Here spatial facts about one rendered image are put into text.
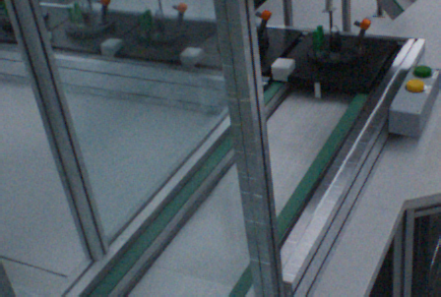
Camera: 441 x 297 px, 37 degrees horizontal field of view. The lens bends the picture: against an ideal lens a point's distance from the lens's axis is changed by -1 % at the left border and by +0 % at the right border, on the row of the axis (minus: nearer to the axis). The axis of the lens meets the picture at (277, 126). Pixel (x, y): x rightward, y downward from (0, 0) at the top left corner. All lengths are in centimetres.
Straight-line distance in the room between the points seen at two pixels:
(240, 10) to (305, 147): 77
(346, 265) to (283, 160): 28
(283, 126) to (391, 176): 26
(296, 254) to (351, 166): 25
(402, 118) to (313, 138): 19
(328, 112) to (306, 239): 47
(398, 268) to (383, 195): 20
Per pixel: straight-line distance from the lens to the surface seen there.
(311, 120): 147
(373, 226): 126
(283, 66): 154
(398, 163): 142
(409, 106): 142
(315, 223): 112
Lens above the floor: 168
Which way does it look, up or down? 32 degrees down
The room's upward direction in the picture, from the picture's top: 5 degrees counter-clockwise
